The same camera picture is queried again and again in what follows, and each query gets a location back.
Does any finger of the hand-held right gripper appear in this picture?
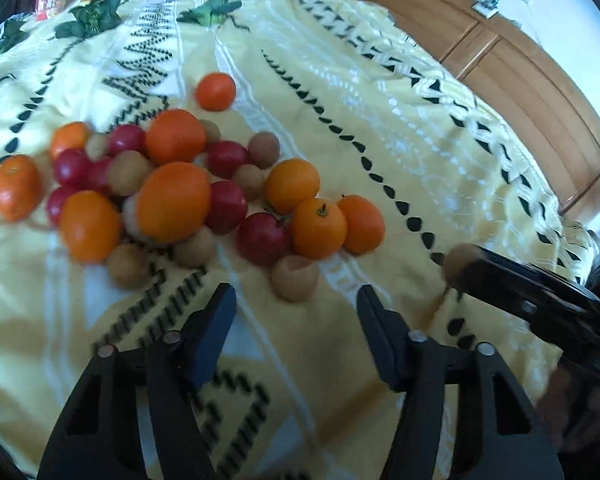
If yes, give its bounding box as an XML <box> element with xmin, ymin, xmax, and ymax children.
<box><xmin>451</xmin><ymin>279</ymin><xmax>583</xmax><ymax>347</ymax></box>
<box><xmin>471</xmin><ymin>244</ymin><xmax>600</xmax><ymax>307</ymax></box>

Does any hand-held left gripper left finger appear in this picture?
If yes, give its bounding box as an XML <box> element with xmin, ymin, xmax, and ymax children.
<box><xmin>37</xmin><ymin>283</ymin><xmax>237</xmax><ymax>480</ymax></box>

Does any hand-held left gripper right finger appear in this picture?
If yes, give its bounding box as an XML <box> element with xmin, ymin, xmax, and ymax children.
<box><xmin>356</xmin><ymin>285</ymin><xmax>566</xmax><ymax>480</ymax></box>

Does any single brown longan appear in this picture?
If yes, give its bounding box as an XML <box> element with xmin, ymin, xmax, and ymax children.
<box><xmin>442</xmin><ymin>244</ymin><xmax>481</xmax><ymax>292</ymax></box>

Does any pile of brown longans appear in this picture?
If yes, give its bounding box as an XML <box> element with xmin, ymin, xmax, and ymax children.
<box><xmin>84</xmin><ymin>119</ymin><xmax>320</xmax><ymax>303</ymax></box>

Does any pile of red cherry tomatoes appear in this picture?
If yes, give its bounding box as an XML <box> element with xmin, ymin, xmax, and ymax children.
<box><xmin>46</xmin><ymin>124</ymin><xmax>292</xmax><ymax>267</ymax></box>

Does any pile of orange mandarins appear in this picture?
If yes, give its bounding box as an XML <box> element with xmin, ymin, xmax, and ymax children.
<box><xmin>0</xmin><ymin>109</ymin><xmax>387</xmax><ymax>265</ymax></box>

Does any small orange mandarin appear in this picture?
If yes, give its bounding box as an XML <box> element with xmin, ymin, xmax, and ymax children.
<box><xmin>195</xmin><ymin>72</ymin><xmax>237</xmax><ymax>112</ymax></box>

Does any person's right hand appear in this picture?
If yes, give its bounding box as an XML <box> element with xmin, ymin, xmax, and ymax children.
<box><xmin>547</xmin><ymin>367</ymin><xmax>600</xmax><ymax>453</ymax></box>

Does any yellow patterned blanket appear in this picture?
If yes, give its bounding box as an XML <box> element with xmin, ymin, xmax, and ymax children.
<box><xmin>0</xmin><ymin>0</ymin><xmax>600</xmax><ymax>480</ymax></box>

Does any wooden headboard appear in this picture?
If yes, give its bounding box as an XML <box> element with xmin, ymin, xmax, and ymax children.
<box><xmin>355</xmin><ymin>0</ymin><xmax>600</xmax><ymax>221</ymax></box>

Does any green leafy vegetable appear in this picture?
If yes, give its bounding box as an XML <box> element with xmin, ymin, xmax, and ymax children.
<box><xmin>55</xmin><ymin>0</ymin><xmax>123</xmax><ymax>40</ymax></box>
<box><xmin>177</xmin><ymin>0</ymin><xmax>242</xmax><ymax>26</ymax></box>
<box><xmin>0</xmin><ymin>19</ymin><xmax>31</xmax><ymax>56</ymax></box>

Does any red snack box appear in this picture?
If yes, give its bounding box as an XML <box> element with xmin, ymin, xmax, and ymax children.
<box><xmin>35</xmin><ymin>0</ymin><xmax>71</xmax><ymax>21</ymax></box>

